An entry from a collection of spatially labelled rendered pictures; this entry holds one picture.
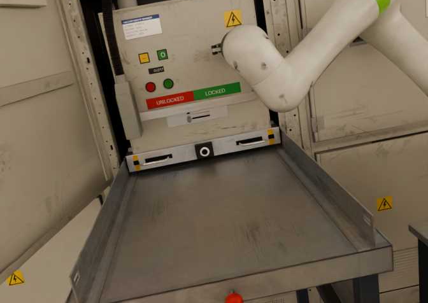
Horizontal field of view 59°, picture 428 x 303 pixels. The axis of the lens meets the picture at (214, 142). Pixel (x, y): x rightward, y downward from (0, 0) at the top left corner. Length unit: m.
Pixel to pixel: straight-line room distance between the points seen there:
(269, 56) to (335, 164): 0.68
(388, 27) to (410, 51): 0.09
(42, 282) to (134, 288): 0.87
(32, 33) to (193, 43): 0.47
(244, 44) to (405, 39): 0.51
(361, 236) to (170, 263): 0.38
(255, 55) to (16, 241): 0.72
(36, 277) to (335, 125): 1.22
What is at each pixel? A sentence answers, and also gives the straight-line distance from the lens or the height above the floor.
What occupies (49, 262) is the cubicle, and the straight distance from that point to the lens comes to 1.57.
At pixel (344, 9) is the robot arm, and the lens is 1.01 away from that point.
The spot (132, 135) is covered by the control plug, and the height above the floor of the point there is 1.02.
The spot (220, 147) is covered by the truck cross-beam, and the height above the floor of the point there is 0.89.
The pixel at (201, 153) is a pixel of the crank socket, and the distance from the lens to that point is 1.29.
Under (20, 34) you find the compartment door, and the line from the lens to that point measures 1.16.
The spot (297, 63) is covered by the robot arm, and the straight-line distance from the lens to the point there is 0.91.
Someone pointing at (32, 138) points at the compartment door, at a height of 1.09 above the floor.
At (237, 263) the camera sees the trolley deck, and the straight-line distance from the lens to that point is 0.77.
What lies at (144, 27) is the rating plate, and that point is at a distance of 1.28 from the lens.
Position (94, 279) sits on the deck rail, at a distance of 0.85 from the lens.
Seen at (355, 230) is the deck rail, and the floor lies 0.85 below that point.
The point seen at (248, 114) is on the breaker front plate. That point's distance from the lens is 1.32.
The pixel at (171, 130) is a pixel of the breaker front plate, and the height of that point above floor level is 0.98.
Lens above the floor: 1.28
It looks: 16 degrees down
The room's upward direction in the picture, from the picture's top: 10 degrees counter-clockwise
